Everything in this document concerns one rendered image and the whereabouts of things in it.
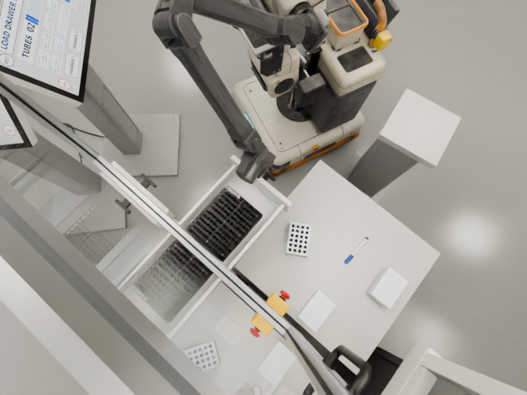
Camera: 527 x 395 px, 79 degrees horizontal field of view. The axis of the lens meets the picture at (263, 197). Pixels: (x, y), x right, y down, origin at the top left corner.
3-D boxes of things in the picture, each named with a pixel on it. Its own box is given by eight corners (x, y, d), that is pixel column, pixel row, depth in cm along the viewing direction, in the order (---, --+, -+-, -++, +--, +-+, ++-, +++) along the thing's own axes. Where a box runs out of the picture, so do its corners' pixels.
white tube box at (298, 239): (289, 223, 131) (290, 221, 127) (310, 226, 130) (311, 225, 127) (285, 253, 127) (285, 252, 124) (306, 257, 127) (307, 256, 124)
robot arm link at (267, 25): (174, -41, 63) (150, -32, 70) (172, 34, 67) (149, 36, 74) (307, 19, 95) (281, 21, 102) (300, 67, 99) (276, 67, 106)
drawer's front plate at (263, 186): (234, 164, 130) (233, 154, 120) (289, 209, 126) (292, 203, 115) (231, 167, 130) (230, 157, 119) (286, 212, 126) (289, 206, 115)
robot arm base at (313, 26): (328, 33, 101) (310, 5, 104) (314, 28, 95) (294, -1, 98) (310, 54, 107) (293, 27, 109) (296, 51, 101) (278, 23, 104)
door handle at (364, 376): (336, 338, 64) (368, 361, 46) (346, 347, 64) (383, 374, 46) (321, 359, 63) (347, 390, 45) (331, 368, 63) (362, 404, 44)
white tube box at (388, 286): (384, 267, 127) (389, 266, 122) (402, 281, 126) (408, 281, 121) (365, 293, 124) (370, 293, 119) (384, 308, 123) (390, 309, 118)
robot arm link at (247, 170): (258, 136, 95) (239, 132, 101) (239, 168, 93) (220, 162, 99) (277, 157, 104) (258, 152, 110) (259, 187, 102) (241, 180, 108)
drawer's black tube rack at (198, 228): (228, 189, 126) (227, 184, 119) (262, 218, 123) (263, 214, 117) (189, 231, 121) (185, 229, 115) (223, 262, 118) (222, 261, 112)
